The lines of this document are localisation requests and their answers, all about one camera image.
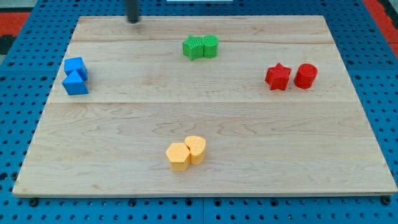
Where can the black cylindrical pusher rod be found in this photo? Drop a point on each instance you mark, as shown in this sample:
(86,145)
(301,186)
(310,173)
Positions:
(132,11)

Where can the blue cube block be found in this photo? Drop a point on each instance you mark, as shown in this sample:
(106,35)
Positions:
(76,64)

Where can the blue triangle block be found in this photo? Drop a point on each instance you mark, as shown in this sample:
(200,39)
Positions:
(74,84)

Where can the green star block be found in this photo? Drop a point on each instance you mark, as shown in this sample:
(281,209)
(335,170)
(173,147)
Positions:
(193,47)

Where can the green cylinder block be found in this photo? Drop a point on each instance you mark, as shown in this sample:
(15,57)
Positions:
(210,46)

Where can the wooden board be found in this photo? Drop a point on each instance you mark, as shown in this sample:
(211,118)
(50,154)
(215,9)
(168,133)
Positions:
(144,95)

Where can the yellow heart block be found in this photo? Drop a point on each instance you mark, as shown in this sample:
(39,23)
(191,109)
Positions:
(197,147)

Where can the yellow hexagon block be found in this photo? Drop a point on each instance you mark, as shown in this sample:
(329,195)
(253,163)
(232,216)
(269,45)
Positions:
(178,155)

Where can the red star block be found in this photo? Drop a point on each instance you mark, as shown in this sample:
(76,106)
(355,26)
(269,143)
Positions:
(277,77)

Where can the red cylinder block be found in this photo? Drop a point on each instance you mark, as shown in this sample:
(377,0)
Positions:
(305,76)

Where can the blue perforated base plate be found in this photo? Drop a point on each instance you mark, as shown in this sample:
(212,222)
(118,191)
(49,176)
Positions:
(29,69)

